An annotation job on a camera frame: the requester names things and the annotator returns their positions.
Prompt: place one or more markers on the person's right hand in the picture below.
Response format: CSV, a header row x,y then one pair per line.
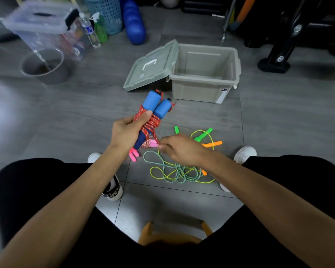
x,y
184,149

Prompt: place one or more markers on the person's left hand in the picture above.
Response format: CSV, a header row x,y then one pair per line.
x,y
124,133

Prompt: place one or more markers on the person's right fingers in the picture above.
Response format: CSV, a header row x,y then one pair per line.
x,y
166,143

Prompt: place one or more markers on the person's left thumb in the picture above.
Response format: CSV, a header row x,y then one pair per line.
x,y
143,117

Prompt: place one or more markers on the person's left forearm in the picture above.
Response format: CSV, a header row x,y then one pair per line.
x,y
64,209

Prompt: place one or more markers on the person's right forearm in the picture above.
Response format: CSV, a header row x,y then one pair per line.
x,y
268,209

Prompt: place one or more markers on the grey-green storage box lid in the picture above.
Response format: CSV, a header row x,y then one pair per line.
x,y
152,66

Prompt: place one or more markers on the white left shoe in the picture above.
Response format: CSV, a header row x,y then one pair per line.
x,y
114,189

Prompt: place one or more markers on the white shoe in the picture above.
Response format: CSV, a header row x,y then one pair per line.
x,y
114,189
244,154

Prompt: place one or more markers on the grey-green plastic storage box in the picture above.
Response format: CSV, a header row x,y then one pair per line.
x,y
203,80

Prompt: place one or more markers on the white right shoe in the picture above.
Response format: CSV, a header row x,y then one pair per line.
x,y
244,154

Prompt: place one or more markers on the orange wooden stool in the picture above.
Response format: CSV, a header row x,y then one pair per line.
x,y
167,237

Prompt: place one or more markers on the blue foam roller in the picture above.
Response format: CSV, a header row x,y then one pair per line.
x,y
133,23

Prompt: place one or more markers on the green spray bottle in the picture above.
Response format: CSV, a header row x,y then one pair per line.
x,y
100,29

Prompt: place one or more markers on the clear plastic water bottle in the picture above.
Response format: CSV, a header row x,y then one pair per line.
x,y
90,32

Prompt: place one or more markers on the grey metal bucket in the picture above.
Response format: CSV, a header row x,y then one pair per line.
x,y
49,72

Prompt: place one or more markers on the blue plastic basket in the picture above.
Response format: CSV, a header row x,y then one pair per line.
x,y
104,12

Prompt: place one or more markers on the grey ball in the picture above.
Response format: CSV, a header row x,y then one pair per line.
x,y
169,1

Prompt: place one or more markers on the black case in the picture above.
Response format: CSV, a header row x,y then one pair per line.
x,y
203,5

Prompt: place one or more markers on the silver metal rod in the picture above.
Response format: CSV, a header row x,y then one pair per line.
x,y
227,20

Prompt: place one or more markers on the black shorts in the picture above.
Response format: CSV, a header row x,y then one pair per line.
x,y
30,189

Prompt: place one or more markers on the clear plastic storage bin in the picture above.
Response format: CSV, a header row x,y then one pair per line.
x,y
42,27

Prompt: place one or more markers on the orange pole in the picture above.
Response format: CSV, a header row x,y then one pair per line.
x,y
244,12

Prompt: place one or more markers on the black exercise machine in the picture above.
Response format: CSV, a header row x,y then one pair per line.
x,y
289,33

